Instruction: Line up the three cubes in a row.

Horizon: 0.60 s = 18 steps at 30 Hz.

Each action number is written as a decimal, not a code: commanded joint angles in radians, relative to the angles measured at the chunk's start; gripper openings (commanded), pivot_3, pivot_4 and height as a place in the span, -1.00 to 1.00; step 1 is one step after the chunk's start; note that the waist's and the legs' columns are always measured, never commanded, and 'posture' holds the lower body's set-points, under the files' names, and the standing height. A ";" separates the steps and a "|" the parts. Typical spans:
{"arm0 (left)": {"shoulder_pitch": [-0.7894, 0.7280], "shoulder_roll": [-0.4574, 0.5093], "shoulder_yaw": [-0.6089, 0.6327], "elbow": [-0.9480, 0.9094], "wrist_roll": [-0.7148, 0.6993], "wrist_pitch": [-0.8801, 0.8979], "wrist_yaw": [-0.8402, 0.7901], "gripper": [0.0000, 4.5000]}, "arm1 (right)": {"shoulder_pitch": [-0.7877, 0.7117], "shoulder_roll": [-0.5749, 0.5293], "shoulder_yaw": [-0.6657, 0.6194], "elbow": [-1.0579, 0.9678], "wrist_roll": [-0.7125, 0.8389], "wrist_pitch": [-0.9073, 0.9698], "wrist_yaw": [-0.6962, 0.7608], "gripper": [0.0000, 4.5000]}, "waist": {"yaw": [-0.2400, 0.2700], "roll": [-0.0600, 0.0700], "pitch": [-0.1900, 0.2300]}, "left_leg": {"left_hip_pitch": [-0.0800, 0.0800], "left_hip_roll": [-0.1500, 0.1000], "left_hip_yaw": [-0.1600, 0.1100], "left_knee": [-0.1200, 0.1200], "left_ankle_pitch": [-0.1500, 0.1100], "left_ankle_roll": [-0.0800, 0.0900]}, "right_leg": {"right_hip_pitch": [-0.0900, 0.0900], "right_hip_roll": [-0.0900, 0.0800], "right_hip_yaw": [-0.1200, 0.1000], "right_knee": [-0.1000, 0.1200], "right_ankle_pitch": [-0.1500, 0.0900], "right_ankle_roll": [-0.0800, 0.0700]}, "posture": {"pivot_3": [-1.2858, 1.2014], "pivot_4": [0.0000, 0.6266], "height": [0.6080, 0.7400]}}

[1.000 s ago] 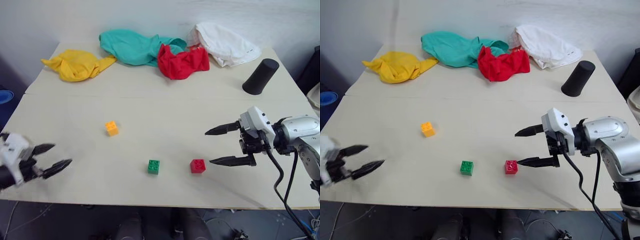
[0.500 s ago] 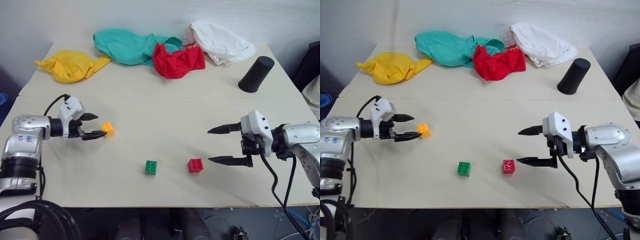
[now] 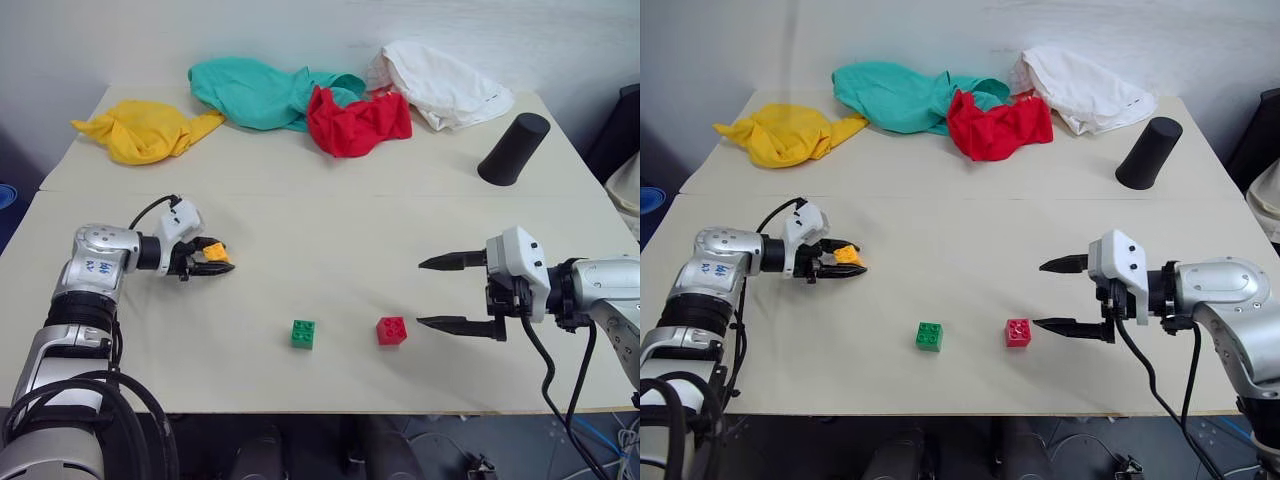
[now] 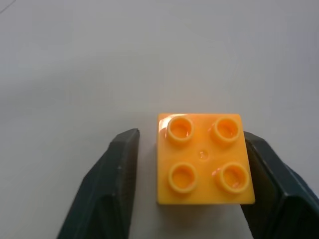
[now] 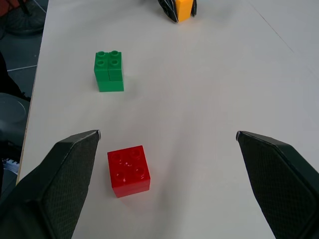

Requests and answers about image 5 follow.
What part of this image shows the orange object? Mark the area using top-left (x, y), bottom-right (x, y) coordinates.
top-left (0, 0), bottom-right (20, 17)

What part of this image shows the red toy brick cube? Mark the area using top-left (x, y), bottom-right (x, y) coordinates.
top-left (107, 145), bottom-right (151, 199)

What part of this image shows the black and white shoe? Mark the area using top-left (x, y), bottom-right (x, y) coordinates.
top-left (1, 157), bottom-right (20, 175)

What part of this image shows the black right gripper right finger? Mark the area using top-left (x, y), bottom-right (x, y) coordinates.
top-left (236, 130), bottom-right (319, 239)

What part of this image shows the grey round robot body part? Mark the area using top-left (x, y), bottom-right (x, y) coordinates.
top-left (0, 92), bottom-right (32, 131)

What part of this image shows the green toy brick cube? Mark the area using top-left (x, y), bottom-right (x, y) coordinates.
top-left (93, 50), bottom-right (125, 93)

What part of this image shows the black spoked wheel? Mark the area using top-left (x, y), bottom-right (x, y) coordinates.
top-left (4, 0), bottom-right (48, 36)

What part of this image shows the yellow toy brick cube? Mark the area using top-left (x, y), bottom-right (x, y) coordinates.
top-left (174, 0), bottom-right (194, 23)

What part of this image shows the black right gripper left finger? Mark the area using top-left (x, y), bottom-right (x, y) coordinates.
top-left (0, 129), bottom-right (101, 239)

